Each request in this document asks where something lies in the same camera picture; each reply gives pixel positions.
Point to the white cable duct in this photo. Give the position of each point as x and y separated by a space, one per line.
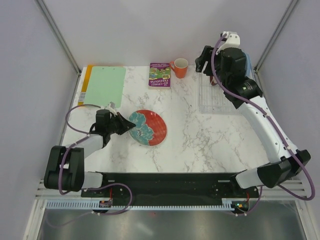
81 204

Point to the orange mug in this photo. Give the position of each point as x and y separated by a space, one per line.
179 67

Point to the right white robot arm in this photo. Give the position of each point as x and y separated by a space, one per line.
285 160

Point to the blue plate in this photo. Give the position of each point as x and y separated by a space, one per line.
248 67

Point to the purple treehouse book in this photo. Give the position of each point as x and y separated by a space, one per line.
159 76

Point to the green clipboard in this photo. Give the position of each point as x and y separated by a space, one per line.
105 85

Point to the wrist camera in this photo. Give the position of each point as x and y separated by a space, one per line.
111 108
230 40

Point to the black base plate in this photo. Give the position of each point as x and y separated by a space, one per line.
168 189

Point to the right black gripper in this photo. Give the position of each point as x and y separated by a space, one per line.
206 54

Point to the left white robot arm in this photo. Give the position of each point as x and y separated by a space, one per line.
65 169

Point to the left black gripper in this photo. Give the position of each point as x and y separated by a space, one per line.
125 124

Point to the yellow folder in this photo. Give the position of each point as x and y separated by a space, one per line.
85 84

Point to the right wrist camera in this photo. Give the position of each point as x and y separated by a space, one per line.
230 40

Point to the aluminium rail frame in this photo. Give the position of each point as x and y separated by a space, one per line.
46 193

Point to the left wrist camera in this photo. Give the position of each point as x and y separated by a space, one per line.
111 108

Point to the red rimmed beige plate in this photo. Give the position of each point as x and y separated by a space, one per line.
212 81

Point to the red teal floral plate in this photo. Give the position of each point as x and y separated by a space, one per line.
150 129

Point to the clear wire dish rack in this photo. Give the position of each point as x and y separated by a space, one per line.
211 99

